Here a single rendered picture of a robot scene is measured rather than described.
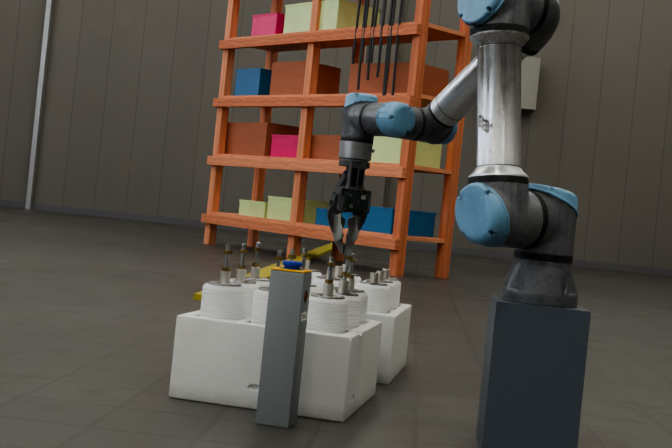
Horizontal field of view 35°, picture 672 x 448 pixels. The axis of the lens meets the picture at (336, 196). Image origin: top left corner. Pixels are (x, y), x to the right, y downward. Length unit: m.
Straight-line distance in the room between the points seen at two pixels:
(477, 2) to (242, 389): 0.94
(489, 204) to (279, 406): 0.59
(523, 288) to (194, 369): 0.73
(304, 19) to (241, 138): 1.21
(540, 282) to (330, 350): 0.47
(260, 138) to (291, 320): 6.62
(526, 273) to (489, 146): 0.26
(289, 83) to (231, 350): 6.32
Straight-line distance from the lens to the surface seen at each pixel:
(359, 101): 2.40
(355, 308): 2.42
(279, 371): 2.17
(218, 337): 2.33
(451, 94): 2.35
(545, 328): 2.10
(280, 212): 8.42
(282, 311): 2.15
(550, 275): 2.12
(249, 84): 8.95
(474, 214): 2.03
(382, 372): 2.82
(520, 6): 2.11
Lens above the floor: 0.46
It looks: level
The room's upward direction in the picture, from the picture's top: 6 degrees clockwise
